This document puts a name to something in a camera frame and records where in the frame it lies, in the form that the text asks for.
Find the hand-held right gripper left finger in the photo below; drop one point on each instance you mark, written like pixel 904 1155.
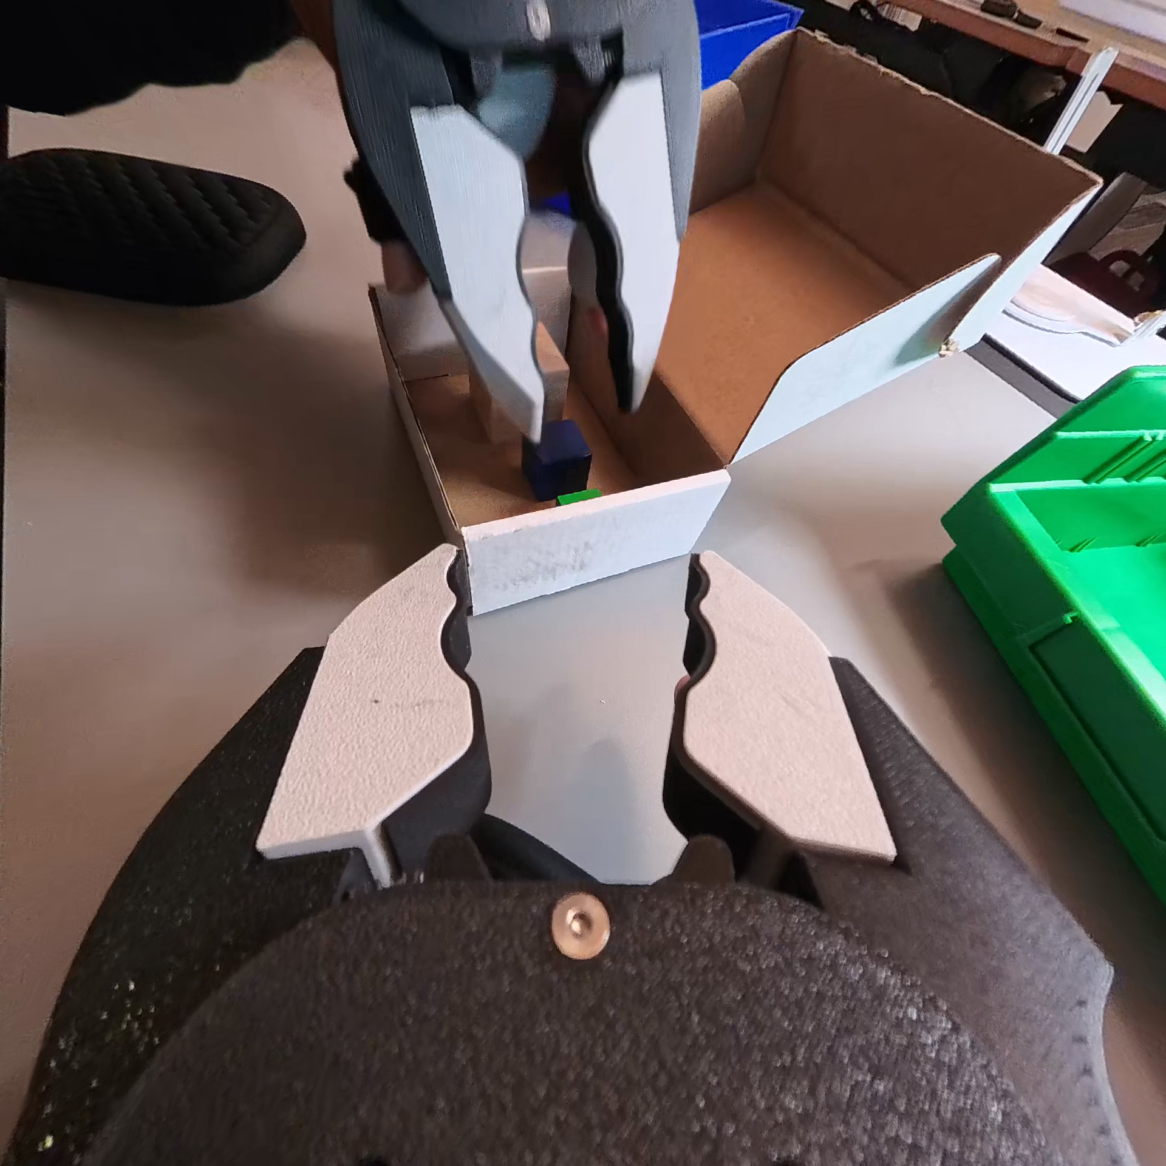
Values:
pixel 373 728

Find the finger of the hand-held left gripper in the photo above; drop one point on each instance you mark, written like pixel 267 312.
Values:
pixel 473 227
pixel 638 227

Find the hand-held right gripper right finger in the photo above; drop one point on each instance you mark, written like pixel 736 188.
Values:
pixel 783 728

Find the dark blue cube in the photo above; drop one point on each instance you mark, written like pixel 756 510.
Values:
pixel 554 459

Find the white cardboard box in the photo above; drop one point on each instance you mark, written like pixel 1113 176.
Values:
pixel 564 555

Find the light grey desk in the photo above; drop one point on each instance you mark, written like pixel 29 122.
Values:
pixel 181 455

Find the person's left hand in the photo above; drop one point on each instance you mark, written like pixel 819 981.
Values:
pixel 403 269

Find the white block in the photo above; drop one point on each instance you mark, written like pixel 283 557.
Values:
pixel 413 318

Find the tan wooden block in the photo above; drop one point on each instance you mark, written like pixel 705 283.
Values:
pixel 553 373

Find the blue plastic bin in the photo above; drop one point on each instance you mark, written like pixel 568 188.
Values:
pixel 737 32

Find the small green block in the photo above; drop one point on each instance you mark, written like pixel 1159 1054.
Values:
pixel 577 497

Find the black padded cushion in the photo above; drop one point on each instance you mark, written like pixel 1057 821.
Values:
pixel 137 227

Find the green plastic bin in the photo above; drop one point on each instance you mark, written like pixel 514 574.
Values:
pixel 1074 547

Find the white paper sheets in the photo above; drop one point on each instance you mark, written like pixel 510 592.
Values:
pixel 1047 351

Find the brown wooden table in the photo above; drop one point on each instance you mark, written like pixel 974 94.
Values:
pixel 1047 36

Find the white metal bar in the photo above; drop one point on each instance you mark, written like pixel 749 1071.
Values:
pixel 1084 95

